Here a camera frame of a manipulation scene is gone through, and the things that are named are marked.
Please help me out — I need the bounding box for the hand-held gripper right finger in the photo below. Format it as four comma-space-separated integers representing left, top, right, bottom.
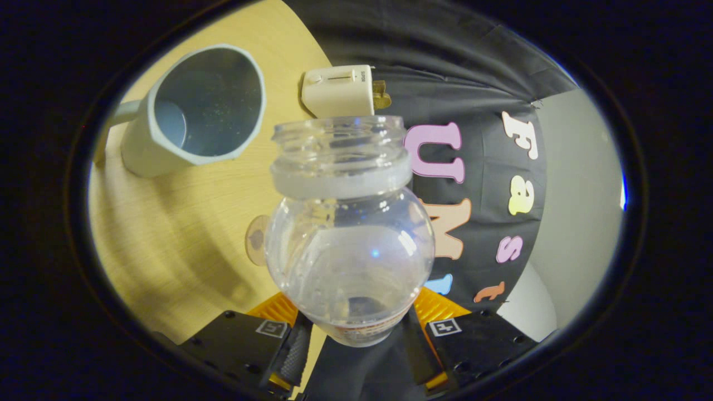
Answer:
402, 287, 538, 390

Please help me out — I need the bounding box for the wooden table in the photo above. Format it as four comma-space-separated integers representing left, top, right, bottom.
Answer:
88, 0, 335, 346

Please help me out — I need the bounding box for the white toaster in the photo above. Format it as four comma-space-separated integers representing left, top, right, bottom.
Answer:
301, 65, 375, 119

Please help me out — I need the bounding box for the black backdrop cloth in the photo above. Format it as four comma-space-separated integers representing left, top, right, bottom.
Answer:
281, 0, 580, 401

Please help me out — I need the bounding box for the pale green cup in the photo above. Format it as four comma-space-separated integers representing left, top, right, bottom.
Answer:
95, 43, 267, 179

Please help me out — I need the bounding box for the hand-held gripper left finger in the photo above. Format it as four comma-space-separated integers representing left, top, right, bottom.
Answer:
178, 292, 315, 393

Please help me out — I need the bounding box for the round wooden coaster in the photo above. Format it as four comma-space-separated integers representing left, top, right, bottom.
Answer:
245, 216, 272, 266

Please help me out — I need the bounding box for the brown toast slice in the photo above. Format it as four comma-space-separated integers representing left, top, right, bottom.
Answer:
372, 81, 392, 110

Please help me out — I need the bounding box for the clear plastic juice bottle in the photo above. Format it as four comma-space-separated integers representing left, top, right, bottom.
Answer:
265, 115, 436, 348

